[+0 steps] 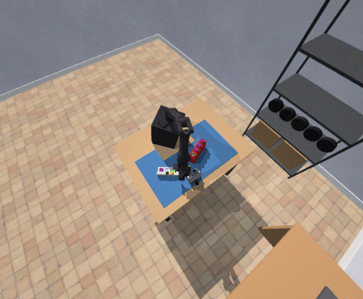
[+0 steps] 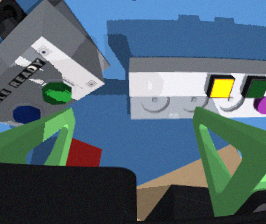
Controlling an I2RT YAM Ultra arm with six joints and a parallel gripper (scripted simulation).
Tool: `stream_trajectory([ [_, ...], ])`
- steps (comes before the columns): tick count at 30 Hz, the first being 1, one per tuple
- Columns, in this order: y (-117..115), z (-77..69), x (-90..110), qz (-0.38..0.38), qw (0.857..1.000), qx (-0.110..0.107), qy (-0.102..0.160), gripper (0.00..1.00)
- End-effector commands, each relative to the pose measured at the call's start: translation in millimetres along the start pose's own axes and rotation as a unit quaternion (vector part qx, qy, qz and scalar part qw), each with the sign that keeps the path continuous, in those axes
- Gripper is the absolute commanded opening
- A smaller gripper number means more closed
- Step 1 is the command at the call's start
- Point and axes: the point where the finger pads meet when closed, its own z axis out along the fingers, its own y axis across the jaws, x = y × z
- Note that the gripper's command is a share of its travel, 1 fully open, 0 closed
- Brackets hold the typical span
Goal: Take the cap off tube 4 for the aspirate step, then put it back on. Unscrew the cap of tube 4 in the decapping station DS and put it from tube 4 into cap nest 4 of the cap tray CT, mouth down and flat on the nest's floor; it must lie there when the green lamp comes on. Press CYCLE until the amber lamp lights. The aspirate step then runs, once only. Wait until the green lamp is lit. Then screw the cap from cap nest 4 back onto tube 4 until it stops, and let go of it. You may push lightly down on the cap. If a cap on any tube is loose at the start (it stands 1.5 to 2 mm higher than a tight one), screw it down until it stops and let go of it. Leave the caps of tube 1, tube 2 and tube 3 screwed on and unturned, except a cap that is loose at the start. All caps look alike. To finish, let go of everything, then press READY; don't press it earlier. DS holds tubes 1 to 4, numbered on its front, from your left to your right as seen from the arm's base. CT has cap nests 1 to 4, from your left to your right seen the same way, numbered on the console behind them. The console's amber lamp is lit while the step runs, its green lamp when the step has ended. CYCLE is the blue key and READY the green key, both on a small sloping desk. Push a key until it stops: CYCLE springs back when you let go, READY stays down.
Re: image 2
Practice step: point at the blue bench mat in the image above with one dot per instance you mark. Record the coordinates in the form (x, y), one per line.
(124, 29)

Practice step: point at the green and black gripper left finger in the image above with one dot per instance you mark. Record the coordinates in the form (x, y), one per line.
(15, 143)

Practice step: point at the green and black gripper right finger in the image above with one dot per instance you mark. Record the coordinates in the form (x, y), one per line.
(249, 177)

